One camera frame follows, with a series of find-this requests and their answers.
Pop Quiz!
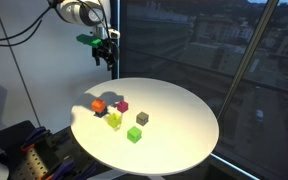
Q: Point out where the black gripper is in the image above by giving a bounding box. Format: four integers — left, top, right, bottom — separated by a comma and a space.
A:
91, 40, 119, 72

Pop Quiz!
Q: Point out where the orange block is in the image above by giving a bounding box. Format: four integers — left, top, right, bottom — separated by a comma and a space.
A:
91, 98, 107, 114

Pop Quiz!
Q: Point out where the magenta block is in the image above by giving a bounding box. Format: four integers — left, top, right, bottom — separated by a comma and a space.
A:
116, 100, 130, 114

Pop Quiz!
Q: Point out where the blue block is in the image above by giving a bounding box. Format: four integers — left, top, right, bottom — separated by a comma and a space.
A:
94, 106, 109, 119

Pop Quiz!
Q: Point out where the yellow block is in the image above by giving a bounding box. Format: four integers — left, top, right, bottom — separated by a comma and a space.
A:
106, 112, 123, 130

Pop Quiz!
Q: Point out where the gray block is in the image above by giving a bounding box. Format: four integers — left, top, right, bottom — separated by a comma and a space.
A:
135, 111, 150, 127

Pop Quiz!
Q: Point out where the green block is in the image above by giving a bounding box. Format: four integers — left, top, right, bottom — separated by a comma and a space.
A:
126, 125, 143, 145

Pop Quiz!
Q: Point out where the purple orange spring clamp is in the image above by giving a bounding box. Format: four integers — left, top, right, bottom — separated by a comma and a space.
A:
19, 125, 52, 153
46, 157, 99, 180

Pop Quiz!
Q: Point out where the white table base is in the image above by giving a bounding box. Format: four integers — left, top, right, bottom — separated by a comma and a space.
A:
95, 168, 167, 180

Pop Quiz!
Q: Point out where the dark fabric covered box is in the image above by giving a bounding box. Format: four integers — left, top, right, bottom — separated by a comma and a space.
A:
0, 119, 42, 158

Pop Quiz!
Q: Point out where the perforated metal breadboard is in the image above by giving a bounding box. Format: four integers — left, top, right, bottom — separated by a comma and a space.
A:
11, 146, 57, 180

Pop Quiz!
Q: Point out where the metal window mullion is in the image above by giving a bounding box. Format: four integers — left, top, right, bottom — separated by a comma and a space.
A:
216, 0, 280, 122

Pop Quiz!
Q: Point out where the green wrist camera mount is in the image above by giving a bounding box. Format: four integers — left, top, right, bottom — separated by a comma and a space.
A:
76, 33, 103, 49

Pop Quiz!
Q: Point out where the window corner post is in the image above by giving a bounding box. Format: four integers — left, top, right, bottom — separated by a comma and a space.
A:
109, 0, 123, 81

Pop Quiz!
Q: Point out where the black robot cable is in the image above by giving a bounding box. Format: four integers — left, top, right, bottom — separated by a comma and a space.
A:
0, 19, 44, 48
0, 5, 53, 44

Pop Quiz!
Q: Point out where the metal window sill rail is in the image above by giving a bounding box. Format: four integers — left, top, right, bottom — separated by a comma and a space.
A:
209, 152, 262, 180

